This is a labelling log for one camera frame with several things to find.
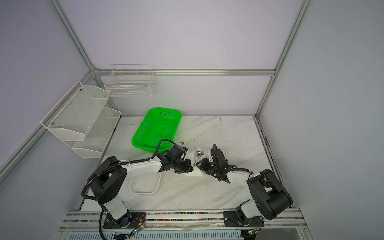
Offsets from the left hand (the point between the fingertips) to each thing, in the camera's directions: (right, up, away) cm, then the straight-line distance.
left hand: (193, 170), depth 85 cm
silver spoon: (+3, +7, +12) cm, 15 cm away
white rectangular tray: (-27, -7, -2) cm, 28 cm away
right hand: (+2, +2, +2) cm, 3 cm away
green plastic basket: (-28, +27, +29) cm, 49 cm away
